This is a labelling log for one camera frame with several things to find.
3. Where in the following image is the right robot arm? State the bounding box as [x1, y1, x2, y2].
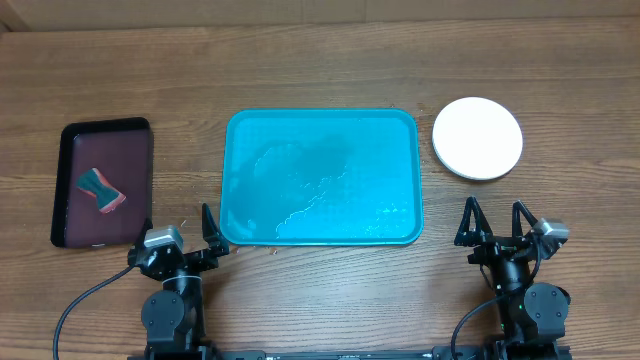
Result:
[450, 196, 571, 359]

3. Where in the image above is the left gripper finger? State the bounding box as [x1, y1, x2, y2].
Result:
[201, 203, 230, 257]
[127, 218, 153, 266]

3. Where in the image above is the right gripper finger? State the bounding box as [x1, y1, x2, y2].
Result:
[454, 196, 493, 246]
[511, 200, 538, 237]

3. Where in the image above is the green and red sponge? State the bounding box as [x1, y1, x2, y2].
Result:
[76, 168, 126, 214]

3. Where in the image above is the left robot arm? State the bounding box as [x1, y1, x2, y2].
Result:
[127, 204, 230, 360]

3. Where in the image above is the teal plastic serving tray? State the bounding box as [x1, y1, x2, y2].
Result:
[220, 108, 424, 246]

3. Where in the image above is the white plastic plate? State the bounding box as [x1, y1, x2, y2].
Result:
[432, 97, 524, 181]

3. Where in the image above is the black rectangular sponge tray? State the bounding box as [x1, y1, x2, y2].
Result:
[50, 117, 154, 248]

